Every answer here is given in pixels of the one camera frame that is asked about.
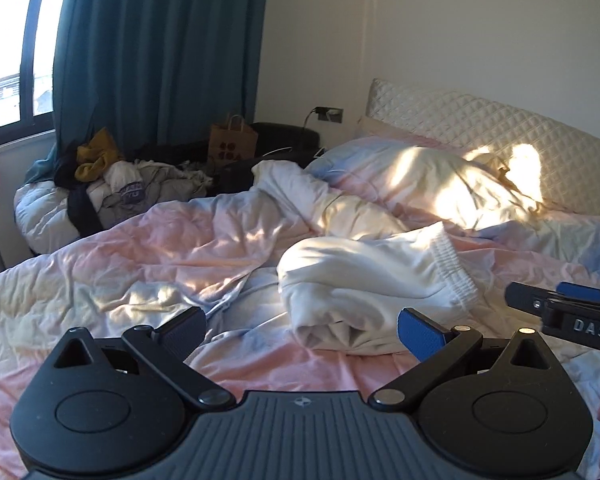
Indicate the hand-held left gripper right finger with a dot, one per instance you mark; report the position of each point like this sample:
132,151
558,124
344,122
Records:
422,335

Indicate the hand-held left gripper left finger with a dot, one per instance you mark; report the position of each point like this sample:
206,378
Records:
182,332

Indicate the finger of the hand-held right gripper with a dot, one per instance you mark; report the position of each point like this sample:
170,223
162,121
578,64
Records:
585,292
527,297

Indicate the white sweatpants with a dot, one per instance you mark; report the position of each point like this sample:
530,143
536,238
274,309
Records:
370,280

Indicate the pastel pink blue duvet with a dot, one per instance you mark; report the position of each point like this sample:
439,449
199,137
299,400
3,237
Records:
155,240

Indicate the grey hoodie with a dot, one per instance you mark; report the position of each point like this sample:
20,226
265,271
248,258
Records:
145,190

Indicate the black garment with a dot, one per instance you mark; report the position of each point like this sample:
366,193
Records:
82,210

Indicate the pastel pillow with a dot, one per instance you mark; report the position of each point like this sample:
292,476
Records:
380,170

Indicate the white padded quilt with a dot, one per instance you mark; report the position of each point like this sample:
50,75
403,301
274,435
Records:
40,215

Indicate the quilted cream headboard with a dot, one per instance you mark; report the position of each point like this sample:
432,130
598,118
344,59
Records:
480,115

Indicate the yellow garment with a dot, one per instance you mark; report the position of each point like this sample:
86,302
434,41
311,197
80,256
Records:
97,160

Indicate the brown paper bag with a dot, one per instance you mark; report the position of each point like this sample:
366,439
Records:
232,145

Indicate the teal curtain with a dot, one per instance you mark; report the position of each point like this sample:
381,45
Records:
155,50

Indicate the window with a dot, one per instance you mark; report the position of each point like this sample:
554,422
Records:
5,45

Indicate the black wall socket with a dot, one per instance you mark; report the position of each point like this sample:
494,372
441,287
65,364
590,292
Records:
328,114

